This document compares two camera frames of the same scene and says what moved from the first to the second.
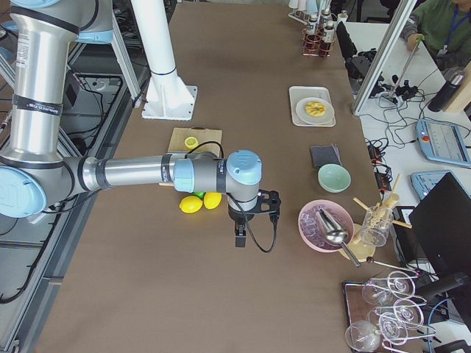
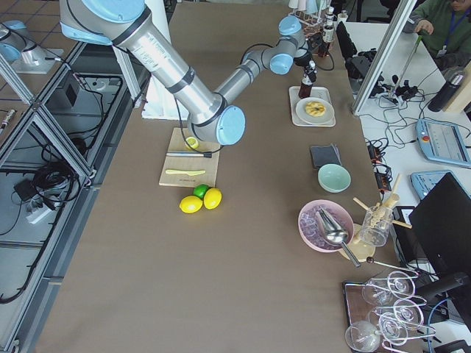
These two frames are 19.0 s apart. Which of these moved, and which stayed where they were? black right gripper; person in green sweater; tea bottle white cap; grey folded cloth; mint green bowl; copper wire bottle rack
Moved: tea bottle white cap; black right gripper
Stayed: person in green sweater; mint green bowl; copper wire bottle rack; grey folded cloth
